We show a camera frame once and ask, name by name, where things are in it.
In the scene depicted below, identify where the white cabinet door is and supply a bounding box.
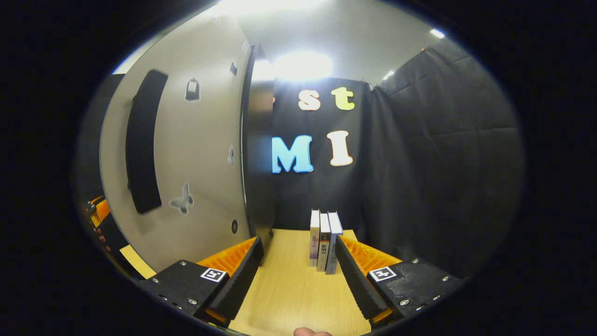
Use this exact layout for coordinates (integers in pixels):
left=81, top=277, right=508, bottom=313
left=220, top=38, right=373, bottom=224
left=99, top=16, right=255, bottom=274

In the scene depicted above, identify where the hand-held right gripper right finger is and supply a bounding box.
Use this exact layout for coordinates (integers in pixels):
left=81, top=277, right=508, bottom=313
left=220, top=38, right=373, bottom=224
left=334, top=234, right=467, bottom=327

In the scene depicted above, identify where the black door handle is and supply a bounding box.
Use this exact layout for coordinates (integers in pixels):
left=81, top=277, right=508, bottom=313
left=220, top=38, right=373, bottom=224
left=125, top=69, right=170, bottom=215

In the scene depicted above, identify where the blue-grey book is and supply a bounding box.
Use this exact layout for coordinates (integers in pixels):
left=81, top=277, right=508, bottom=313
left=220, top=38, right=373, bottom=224
left=325, top=210, right=344, bottom=275

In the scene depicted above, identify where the black backdrop cloth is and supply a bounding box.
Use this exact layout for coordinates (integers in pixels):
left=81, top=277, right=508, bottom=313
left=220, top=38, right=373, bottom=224
left=75, top=39, right=526, bottom=280

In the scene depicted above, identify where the white and grey book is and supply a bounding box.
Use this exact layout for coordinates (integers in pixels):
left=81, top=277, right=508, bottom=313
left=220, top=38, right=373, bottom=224
left=317, top=212, right=332, bottom=273

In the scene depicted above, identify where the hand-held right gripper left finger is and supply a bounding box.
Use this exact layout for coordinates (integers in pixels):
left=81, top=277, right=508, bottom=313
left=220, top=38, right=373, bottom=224
left=139, top=236, right=265, bottom=328

